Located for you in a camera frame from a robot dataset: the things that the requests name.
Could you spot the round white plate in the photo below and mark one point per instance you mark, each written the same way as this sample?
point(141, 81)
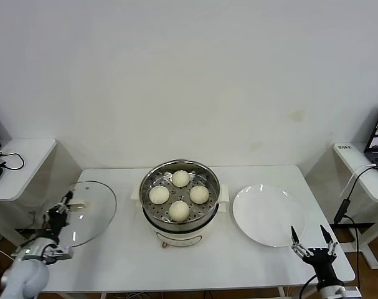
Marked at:
point(266, 215)

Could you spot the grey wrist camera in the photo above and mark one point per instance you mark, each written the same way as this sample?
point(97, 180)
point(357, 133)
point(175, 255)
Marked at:
point(59, 251)
point(350, 294)

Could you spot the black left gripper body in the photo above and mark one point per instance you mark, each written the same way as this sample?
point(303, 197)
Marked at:
point(56, 223)

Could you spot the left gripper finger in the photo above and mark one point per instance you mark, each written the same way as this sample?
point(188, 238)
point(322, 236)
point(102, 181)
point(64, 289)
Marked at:
point(69, 215)
point(67, 201)

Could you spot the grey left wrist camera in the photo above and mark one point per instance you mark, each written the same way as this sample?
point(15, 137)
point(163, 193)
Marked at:
point(59, 251)

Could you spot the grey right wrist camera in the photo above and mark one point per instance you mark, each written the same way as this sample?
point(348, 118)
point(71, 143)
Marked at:
point(350, 294)

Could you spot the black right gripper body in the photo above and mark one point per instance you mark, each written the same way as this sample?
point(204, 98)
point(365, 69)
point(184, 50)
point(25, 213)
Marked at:
point(321, 263)

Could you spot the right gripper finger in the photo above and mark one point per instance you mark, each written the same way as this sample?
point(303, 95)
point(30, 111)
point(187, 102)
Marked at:
point(332, 249)
point(300, 249)

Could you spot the perforated steel steamer basket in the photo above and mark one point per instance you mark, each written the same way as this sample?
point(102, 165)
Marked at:
point(154, 215)

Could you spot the white side table with label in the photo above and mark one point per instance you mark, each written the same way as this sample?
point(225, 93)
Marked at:
point(372, 190)

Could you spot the round glass pot lid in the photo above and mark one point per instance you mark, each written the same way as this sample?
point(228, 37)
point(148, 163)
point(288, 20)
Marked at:
point(95, 211)

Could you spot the white steamed baozi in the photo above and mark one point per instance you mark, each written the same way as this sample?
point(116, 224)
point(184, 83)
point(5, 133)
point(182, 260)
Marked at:
point(198, 194)
point(181, 178)
point(159, 195)
point(178, 210)

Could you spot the small printed table label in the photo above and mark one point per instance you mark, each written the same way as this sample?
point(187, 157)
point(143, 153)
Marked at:
point(344, 147)

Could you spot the white wall socket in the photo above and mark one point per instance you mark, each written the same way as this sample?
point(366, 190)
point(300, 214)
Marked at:
point(31, 214)

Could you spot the cream electric cooker pot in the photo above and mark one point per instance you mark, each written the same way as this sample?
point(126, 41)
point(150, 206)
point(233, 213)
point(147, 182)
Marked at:
point(176, 240)

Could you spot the white side table with mouse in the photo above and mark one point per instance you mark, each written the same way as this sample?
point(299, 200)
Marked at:
point(26, 162)

